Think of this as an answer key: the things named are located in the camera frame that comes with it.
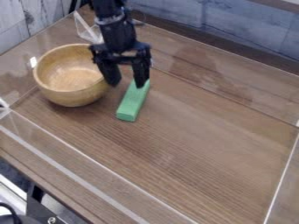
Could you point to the wooden bowl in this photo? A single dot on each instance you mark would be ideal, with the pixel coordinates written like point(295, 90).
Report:
point(67, 76)

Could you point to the clear acrylic corner bracket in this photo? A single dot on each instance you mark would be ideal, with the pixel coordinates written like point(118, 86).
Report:
point(87, 32)

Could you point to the green rectangular stick block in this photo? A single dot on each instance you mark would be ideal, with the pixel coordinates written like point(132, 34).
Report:
point(132, 102)

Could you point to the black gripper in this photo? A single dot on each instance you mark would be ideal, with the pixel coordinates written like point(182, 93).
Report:
point(122, 48)

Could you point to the black table leg bracket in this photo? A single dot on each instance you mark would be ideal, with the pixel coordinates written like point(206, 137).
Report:
point(36, 210)

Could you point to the clear acrylic enclosure wall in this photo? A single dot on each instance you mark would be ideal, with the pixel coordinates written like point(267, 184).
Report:
point(208, 157)

